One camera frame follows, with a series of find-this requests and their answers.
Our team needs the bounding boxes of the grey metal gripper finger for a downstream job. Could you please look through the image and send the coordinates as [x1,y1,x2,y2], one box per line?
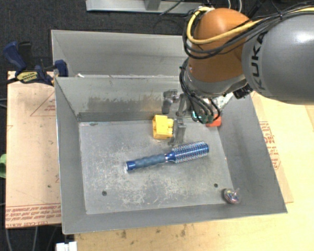
[161,88,180,115]
[168,118,187,146]

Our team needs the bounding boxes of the yellow toy block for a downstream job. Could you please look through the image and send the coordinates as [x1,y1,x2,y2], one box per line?
[152,115,175,140]

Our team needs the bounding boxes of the blue round hairbrush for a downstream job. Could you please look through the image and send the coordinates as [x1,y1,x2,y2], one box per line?
[125,141,210,174]

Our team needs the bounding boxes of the orange-red block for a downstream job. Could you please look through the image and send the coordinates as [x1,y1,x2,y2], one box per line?
[205,116,222,128]

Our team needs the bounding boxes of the grey metal bin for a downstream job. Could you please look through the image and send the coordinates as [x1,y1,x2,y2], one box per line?
[51,29,288,235]

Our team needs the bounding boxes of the shiny metallic spinning top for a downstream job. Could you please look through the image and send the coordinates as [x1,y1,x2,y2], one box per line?
[222,188,242,205]

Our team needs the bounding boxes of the brown cardboard board, red print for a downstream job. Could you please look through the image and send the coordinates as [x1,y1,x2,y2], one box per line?
[5,71,295,230]

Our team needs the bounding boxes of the black cylinder on white bracket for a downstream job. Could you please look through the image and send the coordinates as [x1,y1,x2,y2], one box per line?
[215,84,254,108]

